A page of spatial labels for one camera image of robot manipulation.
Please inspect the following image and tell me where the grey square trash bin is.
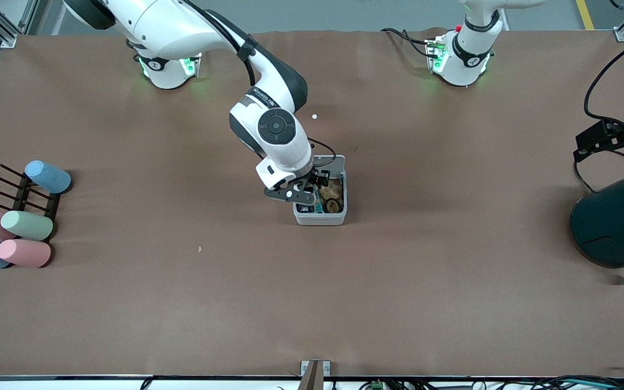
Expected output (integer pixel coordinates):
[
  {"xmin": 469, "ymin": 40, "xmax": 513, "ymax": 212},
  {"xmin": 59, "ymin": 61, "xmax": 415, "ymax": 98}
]
[{"xmin": 293, "ymin": 168, "xmax": 348, "ymax": 226}]

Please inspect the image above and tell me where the left arm base connector plate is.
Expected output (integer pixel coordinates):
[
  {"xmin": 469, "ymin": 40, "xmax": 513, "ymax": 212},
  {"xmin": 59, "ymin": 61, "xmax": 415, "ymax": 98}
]
[{"xmin": 426, "ymin": 35, "xmax": 448, "ymax": 75}]

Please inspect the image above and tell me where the right arm base connector plate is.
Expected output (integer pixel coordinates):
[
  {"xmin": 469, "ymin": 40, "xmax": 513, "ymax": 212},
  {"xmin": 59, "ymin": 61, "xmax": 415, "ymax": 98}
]
[{"xmin": 181, "ymin": 53, "xmax": 204, "ymax": 77}]

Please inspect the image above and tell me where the dark teal round appliance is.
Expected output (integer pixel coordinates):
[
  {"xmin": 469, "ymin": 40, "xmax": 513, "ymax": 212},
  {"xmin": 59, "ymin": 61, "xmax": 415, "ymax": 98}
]
[{"xmin": 570, "ymin": 164, "xmax": 624, "ymax": 270}]

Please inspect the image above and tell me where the blue cup on rack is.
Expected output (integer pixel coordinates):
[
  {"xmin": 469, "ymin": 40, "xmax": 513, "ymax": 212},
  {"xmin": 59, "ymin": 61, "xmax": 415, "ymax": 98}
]
[{"xmin": 25, "ymin": 160, "xmax": 73, "ymax": 194}]

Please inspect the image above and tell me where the green cup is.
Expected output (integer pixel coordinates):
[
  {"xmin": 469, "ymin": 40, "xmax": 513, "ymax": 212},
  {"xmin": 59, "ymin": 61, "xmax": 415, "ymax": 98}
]
[{"xmin": 1, "ymin": 210, "xmax": 54, "ymax": 242}]

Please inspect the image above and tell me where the black cup rack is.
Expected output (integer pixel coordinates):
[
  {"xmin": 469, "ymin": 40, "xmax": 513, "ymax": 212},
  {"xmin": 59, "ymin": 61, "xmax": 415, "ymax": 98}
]
[{"xmin": 0, "ymin": 164, "xmax": 62, "ymax": 242}]

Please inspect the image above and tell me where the black appliance cable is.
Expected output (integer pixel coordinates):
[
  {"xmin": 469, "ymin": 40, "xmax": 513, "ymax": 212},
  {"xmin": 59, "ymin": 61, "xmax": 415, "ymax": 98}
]
[{"xmin": 573, "ymin": 160, "xmax": 597, "ymax": 193}]

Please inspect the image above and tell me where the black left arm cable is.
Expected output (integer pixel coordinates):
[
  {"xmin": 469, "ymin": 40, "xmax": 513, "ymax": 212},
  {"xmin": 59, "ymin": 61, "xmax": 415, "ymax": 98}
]
[{"xmin": 584, "ymin": 38, "xmax": 624, "ymax": 128}]

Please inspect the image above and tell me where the black left base cable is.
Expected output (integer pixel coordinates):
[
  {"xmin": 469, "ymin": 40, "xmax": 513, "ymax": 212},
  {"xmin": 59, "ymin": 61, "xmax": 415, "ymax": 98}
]
[{"xmin": 381, "ymin": 27, "xmax": 437, "ymax": 59}]

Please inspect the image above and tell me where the metal table edge bracket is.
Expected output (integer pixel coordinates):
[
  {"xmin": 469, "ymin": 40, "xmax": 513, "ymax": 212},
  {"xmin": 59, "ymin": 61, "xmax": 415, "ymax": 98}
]
[{"xmin": 301, "ymin": 360, "xmax": 331, "ymax": 390}]

